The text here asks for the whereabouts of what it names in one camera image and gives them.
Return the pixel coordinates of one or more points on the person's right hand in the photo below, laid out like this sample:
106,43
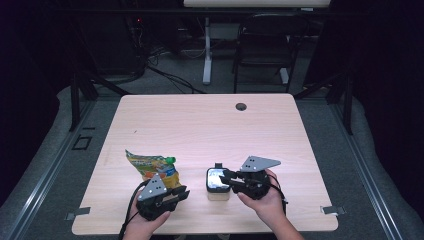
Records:
270,206

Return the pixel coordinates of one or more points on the person's left hand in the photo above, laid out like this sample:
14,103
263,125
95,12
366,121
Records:
143,226

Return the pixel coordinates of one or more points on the aluminium floor rail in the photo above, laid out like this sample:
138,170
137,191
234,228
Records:
50,166
366,166

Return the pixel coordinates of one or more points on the white desk top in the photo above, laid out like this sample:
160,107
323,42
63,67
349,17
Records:
256,3

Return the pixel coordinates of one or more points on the black folding chair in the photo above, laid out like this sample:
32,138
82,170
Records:
266,50

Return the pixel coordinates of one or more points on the short white desk leg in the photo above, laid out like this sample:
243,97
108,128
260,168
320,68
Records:
284,76

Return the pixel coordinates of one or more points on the small clear container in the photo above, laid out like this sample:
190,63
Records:
216,183

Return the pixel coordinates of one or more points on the grey tape strip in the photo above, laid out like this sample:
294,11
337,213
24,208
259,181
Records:
78,212
333,210

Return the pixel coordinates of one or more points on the dark equipment with red light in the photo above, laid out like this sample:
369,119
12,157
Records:
136,40

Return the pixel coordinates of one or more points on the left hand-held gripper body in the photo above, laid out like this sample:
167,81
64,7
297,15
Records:
155,203

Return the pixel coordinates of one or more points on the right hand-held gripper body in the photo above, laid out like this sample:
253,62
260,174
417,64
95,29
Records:
253,185

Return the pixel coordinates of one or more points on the black metal stand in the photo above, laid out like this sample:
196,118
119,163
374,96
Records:
78,100
346,100

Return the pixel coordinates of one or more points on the yellow green snack packet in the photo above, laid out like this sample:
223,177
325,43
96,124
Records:
151,166

